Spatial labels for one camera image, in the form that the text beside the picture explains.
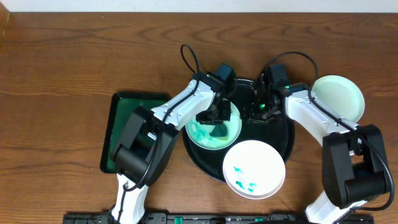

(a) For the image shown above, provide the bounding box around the green yellow sponge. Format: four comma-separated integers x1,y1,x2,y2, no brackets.
210,123,229,139

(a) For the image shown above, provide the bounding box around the mint plate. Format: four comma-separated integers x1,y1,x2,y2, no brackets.
312,75,365,123
185,102,242,150

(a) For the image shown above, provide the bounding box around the white plate with green stain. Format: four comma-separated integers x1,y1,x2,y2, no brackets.
222,140,285,200

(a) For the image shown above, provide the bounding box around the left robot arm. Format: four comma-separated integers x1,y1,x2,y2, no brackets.
109,63,238,223

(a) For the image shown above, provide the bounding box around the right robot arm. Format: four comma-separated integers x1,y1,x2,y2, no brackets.
249,64,394,223

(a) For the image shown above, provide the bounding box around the round black serving tray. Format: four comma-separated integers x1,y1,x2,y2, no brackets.
182,79,295,182

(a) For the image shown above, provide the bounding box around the green rectangular tray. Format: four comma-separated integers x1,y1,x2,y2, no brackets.
99,91,171,174

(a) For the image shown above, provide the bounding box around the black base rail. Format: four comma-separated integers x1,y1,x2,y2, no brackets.
62,212,376,224

